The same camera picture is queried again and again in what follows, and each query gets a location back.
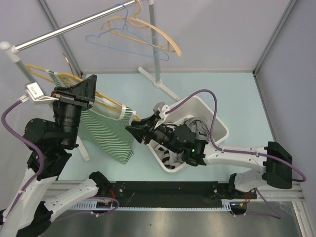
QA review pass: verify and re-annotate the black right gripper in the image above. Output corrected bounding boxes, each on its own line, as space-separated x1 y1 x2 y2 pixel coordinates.
125 114 182 155

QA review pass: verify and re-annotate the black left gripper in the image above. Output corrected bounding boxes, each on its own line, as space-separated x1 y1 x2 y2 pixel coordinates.
52 74 98 146

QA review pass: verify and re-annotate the yellow velvet hanger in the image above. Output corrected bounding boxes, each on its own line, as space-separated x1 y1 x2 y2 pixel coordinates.
26 51 143 121

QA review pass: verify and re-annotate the green white striped tank top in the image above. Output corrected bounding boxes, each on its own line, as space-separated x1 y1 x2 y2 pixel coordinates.
45 69 136 165

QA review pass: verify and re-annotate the black white striped tank top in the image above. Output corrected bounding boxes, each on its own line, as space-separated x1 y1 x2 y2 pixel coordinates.
154 145 185 172

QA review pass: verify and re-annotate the grey tank top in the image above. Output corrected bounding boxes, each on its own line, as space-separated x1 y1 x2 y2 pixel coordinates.
183 117 210 142

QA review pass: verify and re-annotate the blue wire hanger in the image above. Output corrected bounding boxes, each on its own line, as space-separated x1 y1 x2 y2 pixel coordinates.
85 7 176 62

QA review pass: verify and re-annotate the beige plastic hanger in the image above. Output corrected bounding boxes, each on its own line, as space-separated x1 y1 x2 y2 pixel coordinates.
98 0 182 57

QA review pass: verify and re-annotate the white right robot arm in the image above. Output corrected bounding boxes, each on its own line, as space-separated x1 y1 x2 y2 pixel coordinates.
126 115 293 198

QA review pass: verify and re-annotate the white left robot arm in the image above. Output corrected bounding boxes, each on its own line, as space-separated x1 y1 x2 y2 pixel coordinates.
0 75 109 237

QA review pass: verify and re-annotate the white plastic basket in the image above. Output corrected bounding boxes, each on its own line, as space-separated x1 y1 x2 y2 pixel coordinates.
148 96 229 173

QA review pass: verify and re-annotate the white clothes rack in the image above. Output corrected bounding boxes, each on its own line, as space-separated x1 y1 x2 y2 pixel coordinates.
0 0 183 162

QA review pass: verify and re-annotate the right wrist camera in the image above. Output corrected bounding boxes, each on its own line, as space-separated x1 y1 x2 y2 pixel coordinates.
153 102 170 129

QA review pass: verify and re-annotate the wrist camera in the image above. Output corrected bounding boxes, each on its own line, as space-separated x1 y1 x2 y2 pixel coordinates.
153 102 170 129
19 82 59 105

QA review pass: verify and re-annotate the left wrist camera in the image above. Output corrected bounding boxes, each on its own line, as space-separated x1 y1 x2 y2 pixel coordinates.
19 82 59 105

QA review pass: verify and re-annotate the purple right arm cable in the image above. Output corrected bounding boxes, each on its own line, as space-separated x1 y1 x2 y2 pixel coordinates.
165 89 307 220

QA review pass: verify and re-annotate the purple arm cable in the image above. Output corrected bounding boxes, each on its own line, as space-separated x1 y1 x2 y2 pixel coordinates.
0 100 45 223
165 89 307 220

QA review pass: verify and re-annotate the white cable duct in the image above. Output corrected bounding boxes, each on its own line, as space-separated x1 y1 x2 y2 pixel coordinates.
70 199 232 212

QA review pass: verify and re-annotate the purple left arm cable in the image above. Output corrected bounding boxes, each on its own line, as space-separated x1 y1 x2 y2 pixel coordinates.
0 100 45 223

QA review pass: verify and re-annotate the aluminium frame profile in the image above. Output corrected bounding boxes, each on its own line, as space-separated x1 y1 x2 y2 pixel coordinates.
258 183 305 201

